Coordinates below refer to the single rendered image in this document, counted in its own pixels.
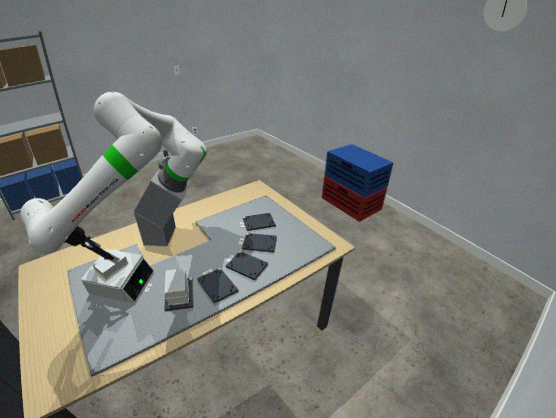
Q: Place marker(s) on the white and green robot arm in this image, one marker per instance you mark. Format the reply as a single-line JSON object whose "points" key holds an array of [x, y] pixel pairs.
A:
{"points": [[138, 142]]}

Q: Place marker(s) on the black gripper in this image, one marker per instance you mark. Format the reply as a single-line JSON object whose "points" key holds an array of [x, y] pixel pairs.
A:
{"points": [[78, 238]]}

